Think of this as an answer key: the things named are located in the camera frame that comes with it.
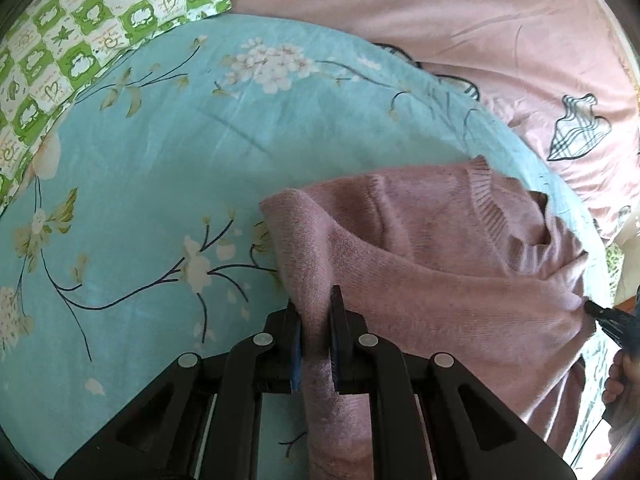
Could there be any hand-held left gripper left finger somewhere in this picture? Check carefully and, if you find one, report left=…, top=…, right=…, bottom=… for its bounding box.
left=54, top=304, right=306, bottom=480

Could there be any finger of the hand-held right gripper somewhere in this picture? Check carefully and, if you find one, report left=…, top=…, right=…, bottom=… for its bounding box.
left=584, top=300, right=640, bottom=348

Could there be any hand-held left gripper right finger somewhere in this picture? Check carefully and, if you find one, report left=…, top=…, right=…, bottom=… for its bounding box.
left=327, top=285, right=576, bottom=480

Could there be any pink knitted sweater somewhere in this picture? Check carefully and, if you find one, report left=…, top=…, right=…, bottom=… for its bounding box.
left=259, top=156, right=598, bottom=480

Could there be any person's right hand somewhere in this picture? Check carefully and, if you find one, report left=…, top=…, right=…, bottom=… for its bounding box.
left=602, top=348, right=632, bottom=406

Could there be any green checkered pillow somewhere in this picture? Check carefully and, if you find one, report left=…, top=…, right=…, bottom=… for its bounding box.
left=0, top=0, right=233, bottom=216

